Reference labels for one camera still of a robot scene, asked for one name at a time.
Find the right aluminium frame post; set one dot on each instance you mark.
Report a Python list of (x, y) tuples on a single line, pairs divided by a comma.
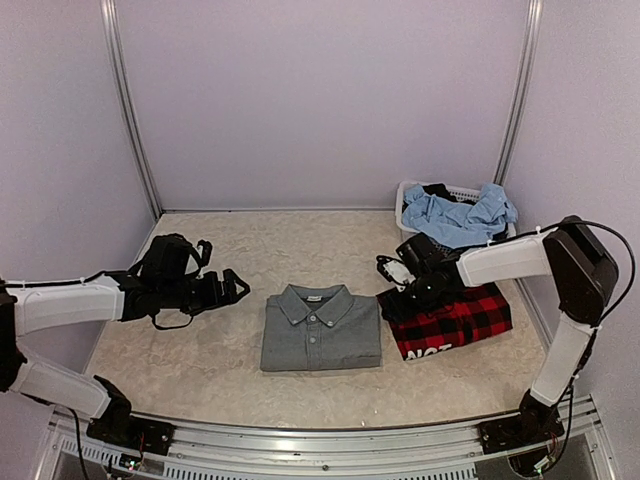
[(523, 78)]

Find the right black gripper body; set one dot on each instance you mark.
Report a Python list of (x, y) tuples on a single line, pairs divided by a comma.
[(422, 300)]

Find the aluminium frame post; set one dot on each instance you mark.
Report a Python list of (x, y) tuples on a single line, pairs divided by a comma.
[(116, 55), (523, 78)]

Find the grey long sleeve shirt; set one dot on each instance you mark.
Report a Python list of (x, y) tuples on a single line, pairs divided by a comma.
[(320, 329)]

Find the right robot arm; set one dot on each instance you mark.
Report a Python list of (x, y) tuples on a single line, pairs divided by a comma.
[(568, 256)]

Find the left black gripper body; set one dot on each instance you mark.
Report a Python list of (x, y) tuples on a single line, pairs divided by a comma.
[(205, 298)]

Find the white plastic laundry basket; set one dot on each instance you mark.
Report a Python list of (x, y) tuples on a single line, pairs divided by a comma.
[(415, 190)]

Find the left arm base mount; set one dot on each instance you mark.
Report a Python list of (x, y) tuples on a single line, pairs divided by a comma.
[(118, 426)]

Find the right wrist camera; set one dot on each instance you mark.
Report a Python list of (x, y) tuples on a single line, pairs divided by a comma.
[(394, 271)]

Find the black garment in basket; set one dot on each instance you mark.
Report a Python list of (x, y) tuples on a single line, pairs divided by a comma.
[(440, 192)]

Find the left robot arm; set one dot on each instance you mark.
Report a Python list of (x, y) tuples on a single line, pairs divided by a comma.
[(171, 275)]

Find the front aluminium rail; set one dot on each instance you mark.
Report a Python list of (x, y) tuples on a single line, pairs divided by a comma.
[(201, 450)]

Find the left aluminium frame post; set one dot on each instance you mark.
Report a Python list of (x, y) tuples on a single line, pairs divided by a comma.
[(116, 55)]

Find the light blue shirt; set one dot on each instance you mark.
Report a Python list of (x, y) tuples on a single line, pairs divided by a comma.
[(450, 220)]

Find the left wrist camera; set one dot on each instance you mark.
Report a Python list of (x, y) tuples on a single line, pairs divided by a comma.
[(204, 250)]

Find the red black plaid shirt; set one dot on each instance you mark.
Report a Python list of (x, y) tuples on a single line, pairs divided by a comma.
[(458, 320)]

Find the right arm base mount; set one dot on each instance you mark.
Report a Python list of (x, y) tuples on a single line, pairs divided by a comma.
[(533, 423)]

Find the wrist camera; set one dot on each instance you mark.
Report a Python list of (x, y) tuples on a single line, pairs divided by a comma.
[(394, 271), (204, 250)]

